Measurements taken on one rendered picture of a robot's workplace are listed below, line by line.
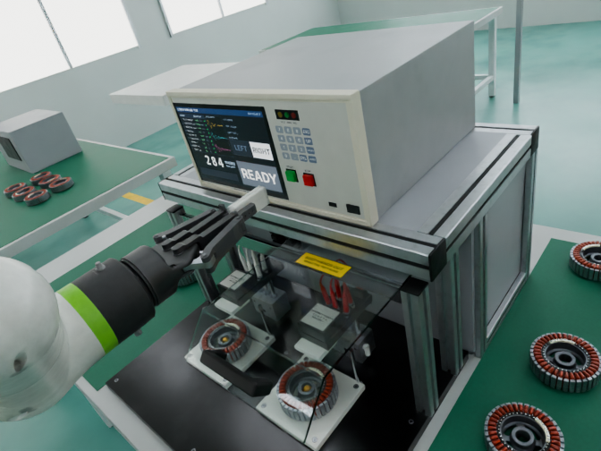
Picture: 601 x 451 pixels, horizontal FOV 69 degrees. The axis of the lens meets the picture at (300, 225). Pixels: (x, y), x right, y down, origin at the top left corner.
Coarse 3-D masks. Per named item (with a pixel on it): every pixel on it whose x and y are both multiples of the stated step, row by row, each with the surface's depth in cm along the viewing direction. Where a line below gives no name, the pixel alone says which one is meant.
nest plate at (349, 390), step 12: (336, 372) 86; (348, 384) 83; (360, 384) 83; (348, 396) 81; (336, 408) 80; (348, 408) 80; (312, 420) 79; (324, 420) 78; (336, 420) 78; (312, 432) 77; (324, 432) 76; (312, 444) 75
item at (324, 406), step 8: (328, 376) 81; (328, 384) 80; (336, 384) 81; (328, 392) 79; (336, 392) 80; (320, 400) 78; (328, 400) 78; (336, 400) 80; (320, 408) 77; (328, 408) 78; (320, 416) 78
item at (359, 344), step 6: (366, 330) 88; (372, 330) 88; (360, 336) 87; (366, 336) 87; (372, 336) 89; (360, 342) 86; (366, 342) 87; (372, 342) 89; (354, 348) 87; (360, 348) 86; (372, 348) 90; (348, 354) 90; (354, 354) 88; (360, 354) 87; (360, 360) 88
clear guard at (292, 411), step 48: (288, 240) 78; (240, 288) 69; (288, 288) 66; (336, 288) 64; (384, 288) 62; (240, 336) 61; (288, 336) 58; (336, 336) 56; (288, 384) 54; (288, 432) 53
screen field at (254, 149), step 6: (234, 144) 78; (240, 144) 77; (246, 144) 76; (252, 144) 75; (258, 144) 74; (264, 144) 73; (234, 150) 79; (240, 150) 78; (246, 150) 77; (252, 150) 76; (258, 150) 74; (264, 150) 74; (270, 150) 72; (246, 156) 78; (252, 156) 76; (258, 156) 75; (264, 156) 74; (270, 156) 73
